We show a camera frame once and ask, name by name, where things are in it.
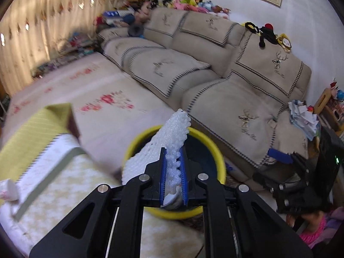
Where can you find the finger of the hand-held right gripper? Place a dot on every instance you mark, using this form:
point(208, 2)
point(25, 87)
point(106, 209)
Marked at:
point(279, 156)
point(268, 178)

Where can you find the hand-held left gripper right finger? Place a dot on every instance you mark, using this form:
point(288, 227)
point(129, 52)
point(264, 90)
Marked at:
point(184, 177)

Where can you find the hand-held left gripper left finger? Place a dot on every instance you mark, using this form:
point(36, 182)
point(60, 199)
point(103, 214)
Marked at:
point(163, 177)

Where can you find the yellow-rimmed dark bin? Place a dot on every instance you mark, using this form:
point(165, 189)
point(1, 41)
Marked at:
point(212, 150)

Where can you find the white foam sheet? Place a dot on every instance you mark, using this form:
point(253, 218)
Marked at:
point(172, 129)

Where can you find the person's right forearm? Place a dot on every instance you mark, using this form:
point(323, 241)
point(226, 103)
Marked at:
point(314, 233)

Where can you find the person's right hand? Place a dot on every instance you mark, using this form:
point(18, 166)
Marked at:
point(309, 217)

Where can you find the black computer case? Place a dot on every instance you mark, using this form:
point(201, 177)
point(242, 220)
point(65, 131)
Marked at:
point(333, 166)

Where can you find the pile of crumpled papers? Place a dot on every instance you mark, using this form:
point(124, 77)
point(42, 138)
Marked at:
point(303, 118)

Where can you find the wooden tissue box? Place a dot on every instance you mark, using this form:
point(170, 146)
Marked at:
point(323, 100)

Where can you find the floral floor mat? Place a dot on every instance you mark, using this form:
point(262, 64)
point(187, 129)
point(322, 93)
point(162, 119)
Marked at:
point(107, 86)

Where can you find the yellow round plush toy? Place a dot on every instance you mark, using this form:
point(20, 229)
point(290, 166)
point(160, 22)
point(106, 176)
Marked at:
point(284, 43)

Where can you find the beige sofa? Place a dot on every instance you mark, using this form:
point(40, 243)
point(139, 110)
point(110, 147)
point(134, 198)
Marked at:
point(215, 59)

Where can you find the black and red plush toy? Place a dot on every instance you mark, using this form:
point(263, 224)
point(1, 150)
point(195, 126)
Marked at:
point(264, 33)

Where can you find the dark grey round cushion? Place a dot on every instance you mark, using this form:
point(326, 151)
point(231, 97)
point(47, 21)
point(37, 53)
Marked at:
point(135, 30)

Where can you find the glass coffee table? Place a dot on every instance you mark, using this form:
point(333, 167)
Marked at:
point(67, 56)

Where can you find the blue star-print bag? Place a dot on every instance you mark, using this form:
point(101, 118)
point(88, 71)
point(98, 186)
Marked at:
point(114, 16)

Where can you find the pile of plush toys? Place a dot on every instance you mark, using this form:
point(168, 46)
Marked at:
point(188, 2)

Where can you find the cream curtain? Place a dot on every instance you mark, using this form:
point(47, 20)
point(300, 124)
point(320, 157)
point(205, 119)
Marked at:
point(40, 18)

